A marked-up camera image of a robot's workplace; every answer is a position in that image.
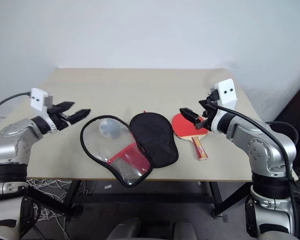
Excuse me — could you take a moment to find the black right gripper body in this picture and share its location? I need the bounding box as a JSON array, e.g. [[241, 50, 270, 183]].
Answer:
[[194, 90, 220, 131]]

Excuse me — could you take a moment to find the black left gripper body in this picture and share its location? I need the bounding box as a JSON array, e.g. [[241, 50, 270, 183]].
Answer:
[[46, 104, 69, 131]]

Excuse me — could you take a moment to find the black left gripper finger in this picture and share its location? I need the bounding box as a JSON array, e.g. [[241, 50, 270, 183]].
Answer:
[[64, 108, 92, 126], [54, 101, 77, 114]]

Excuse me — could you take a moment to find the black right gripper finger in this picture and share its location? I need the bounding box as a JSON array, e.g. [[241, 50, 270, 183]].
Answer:
[[198, 99, 211, 111], [179, 107, 200, 124]]

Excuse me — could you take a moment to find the red table tennis paddle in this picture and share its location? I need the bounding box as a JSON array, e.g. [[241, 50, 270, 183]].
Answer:
[[171, 112, 210, 161]]

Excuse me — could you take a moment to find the black red clear paddle case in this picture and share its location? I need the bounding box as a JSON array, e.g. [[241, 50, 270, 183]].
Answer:
[[79, 111, 179, 188]]

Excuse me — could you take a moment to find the black office chair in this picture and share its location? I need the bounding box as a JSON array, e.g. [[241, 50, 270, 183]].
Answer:
[[27, 178, 229, 223]]

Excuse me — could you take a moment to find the grey rounded shape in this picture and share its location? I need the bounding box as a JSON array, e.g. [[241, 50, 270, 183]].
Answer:
[[106, 217, 142, 240], [172, 218, 200, 240]]

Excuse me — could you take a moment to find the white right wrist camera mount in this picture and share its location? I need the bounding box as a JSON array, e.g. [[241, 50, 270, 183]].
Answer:
[[209, 78, 238, 133]]

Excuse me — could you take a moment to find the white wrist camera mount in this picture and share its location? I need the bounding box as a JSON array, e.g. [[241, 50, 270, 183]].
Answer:
[[209, 78, 238, 133], [29, 87, 59, 131]]

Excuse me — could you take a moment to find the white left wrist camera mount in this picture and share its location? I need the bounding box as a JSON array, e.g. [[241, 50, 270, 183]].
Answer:
[[29, 87, 59, 131]]

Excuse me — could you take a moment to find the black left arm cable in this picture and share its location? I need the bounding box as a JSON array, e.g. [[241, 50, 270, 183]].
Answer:
[[0, 92, 32, 120]]

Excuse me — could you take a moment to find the white cable tangle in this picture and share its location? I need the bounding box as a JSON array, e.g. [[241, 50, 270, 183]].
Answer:
[[27, 177, 96, 226]]

